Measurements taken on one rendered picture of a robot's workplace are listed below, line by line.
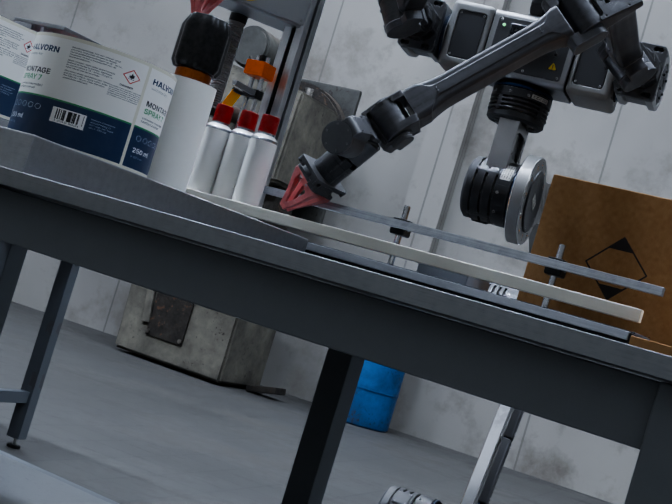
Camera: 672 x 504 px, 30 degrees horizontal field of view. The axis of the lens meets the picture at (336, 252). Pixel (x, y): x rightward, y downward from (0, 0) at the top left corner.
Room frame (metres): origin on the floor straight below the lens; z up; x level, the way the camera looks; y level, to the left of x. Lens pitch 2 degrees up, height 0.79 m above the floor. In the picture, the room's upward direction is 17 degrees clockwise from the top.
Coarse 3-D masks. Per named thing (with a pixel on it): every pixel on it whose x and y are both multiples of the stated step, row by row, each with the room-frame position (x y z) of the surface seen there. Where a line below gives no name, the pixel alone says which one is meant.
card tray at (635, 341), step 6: (630, 342) 1.77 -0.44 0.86; (636, 342) 1.77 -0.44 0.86; (642, 342) 1.76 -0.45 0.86; (648, 342) 1.76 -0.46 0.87; (654, 342) 1.76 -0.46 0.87; (648, 348) 1.76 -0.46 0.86; (654, 348) 1.75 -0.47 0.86; (660, 348) 1.75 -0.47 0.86; (666, 348) 1.75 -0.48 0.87; (666, 354) 1.75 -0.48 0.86
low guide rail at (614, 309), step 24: (192, 192) 2.29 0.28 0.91; (264, 216) 2.21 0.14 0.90; (288, 216) 2.18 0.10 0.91; (360, 240) 2.11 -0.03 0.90; (432, 264) 2.04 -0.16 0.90; (456, 264) 2.02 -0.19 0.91; (528, 288) 1.95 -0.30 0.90; (552, 288) 1.93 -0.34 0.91; (600, 312) 1.89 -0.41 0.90; (624, 312) 1.87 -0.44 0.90
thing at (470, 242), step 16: (272, 192) 2.30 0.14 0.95; (336, 208) 2.23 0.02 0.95; (352, 208) 2.21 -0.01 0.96; (384, 224) 2.18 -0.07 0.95; (400, 224) 2.16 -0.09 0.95; (416, 224) 2.15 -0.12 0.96; (448, 240) 2.11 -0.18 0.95; (464, 240) 2.10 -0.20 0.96; (512, 256) 2.05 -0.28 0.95; (528, 256) 2.04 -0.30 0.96; (576, 272) 1.99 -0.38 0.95; (592, 272) 1.98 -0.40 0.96; (640, 288) 1.94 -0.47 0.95; (656, 288) 1.93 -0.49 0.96
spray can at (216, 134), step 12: (216, 108) 2.33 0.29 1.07; (228, 108) 2.32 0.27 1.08; (216, 120) 2.32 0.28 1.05; (228, 120) 2.32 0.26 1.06; (204, 132) 2.32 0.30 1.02; (216, 132) 2.31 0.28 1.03; (228, 132) 2.32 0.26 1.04; (204, 144) 2.31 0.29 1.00; (216, 144) 2.31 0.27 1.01; (204, 156) 2.31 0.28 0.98; (216, 156) 2.31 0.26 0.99; (204, 168) 2.31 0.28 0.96; (216, 168) 2.32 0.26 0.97; (192, 180) 2.31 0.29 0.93; (204, 180) 2.31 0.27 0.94; (204, 192) 2.31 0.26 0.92
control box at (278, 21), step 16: (224, 0) 2.39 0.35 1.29; (240, 0) 2.37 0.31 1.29; (256, 0) 2.38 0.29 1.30; (272, 0) 2.40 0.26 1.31; (288, 0) 2.41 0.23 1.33; (304, 0) 2.42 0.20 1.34; (256, 16) 2.45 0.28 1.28; (272, 16) 2.41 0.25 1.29; (288, 16) 2.41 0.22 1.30; (304, 16) 2.43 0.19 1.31
